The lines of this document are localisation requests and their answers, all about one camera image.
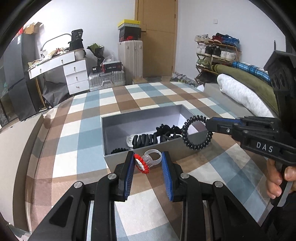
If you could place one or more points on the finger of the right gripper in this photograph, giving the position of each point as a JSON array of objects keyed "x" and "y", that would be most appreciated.
[
  {"x": 218, "y": 129},
  {"x": 224, "y": 121}
]

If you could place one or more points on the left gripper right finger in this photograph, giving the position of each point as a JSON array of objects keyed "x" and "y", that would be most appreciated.
[{"x": 228, "y": 218}]

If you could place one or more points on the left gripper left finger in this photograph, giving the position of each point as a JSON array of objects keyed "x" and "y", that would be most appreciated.
[{"x": 68, "y": 219}]

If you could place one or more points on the black hair clip band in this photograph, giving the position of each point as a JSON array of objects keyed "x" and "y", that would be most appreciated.
[{"x": 167, "y": 133}]

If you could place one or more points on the person's right hand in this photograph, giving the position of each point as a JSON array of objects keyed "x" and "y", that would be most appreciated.
[{"x": 274, "y": 179}]

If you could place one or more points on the white rolled blanket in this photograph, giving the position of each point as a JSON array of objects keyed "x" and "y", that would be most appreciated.
[{"x": 244, "y": 96}]

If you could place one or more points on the grey open storage box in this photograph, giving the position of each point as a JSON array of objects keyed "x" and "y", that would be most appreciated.
[{"x": 116, "y": 128}]

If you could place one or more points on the green rolled blanket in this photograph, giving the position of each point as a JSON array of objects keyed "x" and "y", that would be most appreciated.
[{"x": 262, "y": 89}]

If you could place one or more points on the shoe rack with shoes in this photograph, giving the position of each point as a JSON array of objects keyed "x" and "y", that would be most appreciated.
[{"x": 218, "y": 49}]

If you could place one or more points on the black scrunchie in box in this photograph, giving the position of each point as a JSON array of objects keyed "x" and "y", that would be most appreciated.
[{"x": 151, "y": 140}]

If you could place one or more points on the white upright suitcase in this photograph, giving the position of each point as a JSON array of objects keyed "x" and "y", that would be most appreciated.
[{"x": 130, "y": 53}]

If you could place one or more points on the black red box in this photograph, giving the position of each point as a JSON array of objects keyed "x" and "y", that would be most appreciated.
[{"x": 108, "y": 67}]

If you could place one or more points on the wooden door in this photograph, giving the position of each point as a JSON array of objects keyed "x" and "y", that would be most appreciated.
[{"x": 158, "y": 21}]

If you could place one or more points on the silver suitcase lying flat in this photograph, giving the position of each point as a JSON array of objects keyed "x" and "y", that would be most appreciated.
[{"x": 98, "y": 81}]

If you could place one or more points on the stacked shoe boxes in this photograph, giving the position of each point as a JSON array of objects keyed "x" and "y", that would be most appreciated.
[{"x": 129, "y": 30}]

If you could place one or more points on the flower bouquet dark wrap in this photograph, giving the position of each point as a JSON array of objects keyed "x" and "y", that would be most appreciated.
[{"x": 98, "y": 52}]

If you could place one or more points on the white desk with drawers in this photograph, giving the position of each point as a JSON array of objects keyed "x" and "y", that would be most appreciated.
[{"x": 74, "y": 68}]

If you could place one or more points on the black items on desk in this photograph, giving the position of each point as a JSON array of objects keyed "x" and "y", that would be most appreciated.
[{"x": 76, "y": 40}]

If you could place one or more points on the dark grey refrigerator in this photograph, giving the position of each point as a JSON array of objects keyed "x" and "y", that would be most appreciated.
[{"x": 22, "y": 90}]

